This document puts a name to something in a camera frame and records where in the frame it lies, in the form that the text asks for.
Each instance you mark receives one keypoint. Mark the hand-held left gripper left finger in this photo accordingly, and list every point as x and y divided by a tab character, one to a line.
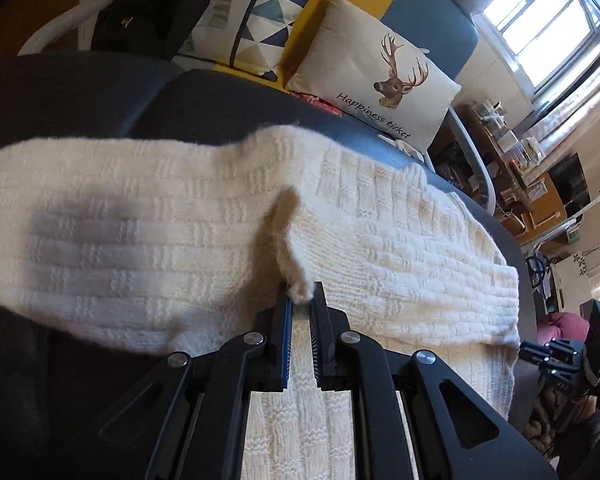
287	340

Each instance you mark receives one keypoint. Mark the black handbag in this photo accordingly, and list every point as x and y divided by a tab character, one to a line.
145	15

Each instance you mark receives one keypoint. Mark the black wall screen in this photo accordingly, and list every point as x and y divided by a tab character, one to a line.
570	185

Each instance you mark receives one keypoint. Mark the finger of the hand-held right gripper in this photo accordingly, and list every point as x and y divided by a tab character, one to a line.
550	349
562	366

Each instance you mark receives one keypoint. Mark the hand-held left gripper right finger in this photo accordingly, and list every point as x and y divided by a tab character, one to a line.
316	340

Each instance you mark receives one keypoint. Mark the red cloth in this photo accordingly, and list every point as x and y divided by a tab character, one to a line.
320	104

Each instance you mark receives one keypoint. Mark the blue wheel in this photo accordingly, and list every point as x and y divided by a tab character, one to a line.
536	267

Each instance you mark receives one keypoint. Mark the wooden side desk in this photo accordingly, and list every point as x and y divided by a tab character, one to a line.
495	160

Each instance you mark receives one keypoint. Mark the deer print pillow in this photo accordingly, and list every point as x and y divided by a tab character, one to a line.
350	60

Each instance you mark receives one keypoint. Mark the white gloves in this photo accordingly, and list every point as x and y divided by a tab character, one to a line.
405	149

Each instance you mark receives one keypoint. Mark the person's right forearm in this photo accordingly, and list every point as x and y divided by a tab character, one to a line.
550	420

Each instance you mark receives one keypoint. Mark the pink cloth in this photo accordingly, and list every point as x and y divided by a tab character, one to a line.
562	327

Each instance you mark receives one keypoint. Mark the white metal rack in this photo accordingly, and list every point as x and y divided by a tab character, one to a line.
575	220

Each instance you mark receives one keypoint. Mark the window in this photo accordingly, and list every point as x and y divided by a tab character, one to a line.
545	25

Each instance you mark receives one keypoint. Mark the triangle pattern pillow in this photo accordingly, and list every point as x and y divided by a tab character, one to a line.
260	15

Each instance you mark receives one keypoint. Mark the white knitted sweater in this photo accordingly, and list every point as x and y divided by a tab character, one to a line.
130	235

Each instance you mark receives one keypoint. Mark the patchwork sofa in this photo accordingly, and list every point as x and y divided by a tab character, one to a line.
430	5

